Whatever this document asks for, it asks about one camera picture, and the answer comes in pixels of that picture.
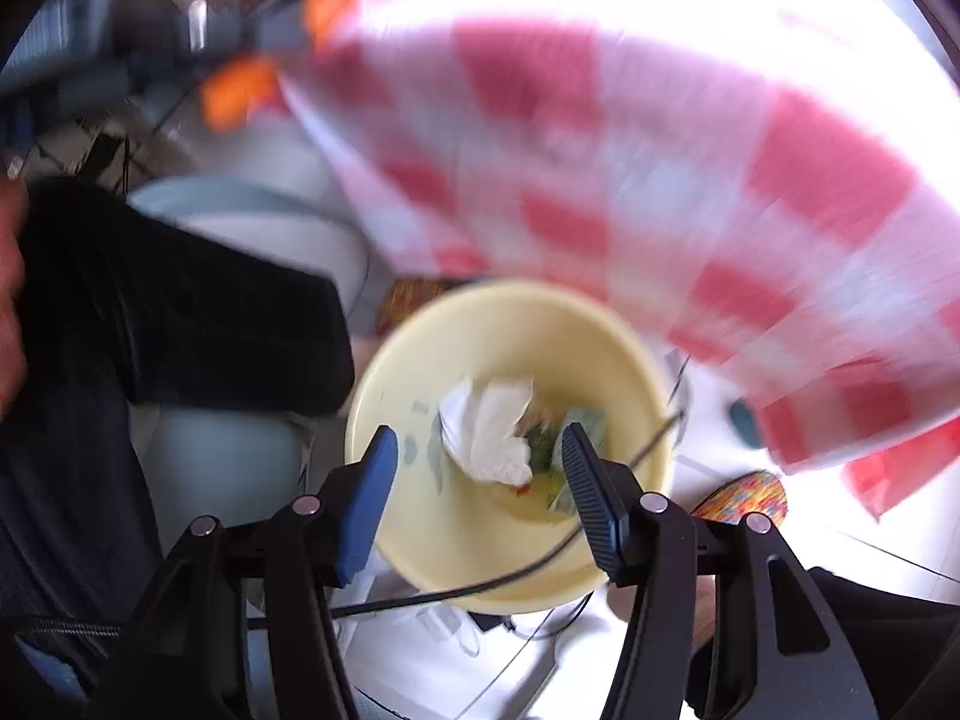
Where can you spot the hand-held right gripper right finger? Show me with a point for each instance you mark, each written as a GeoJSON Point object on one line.
{"type": "Point", "coordinates": [592, 499]}

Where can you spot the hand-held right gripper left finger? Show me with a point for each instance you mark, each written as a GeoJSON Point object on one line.
{"type": "Point", "coordinates": [367, 502]}

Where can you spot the white tissue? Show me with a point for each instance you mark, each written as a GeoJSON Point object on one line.
{"type": "Point", "coordinates": [487, 427]}

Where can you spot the pale yellow plastic basin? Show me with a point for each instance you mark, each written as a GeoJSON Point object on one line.
{"type": "Point", "coordinates": [480, 330]}

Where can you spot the small green wrapper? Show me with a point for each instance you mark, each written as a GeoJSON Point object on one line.
{"type": "Point", "coordinates": [541, 446]}

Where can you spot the colourful speckled slipper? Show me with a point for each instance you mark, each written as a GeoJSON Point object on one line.
{"type": "Point", "coordinates": [746, 499]}
{"type": "Point", "coordinates": [409, 300]}

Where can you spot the small teal object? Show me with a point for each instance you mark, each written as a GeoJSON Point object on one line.
{"type": "Point", "coordinates": [744, 424]}

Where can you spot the person's left trouser leg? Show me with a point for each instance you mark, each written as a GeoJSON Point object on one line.
{"type": "Point", "coordinates": [187, 300]}

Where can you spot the red white checked tablecloth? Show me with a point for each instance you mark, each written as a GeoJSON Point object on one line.
{"type": "Point", "coordinates": [675, 127]}

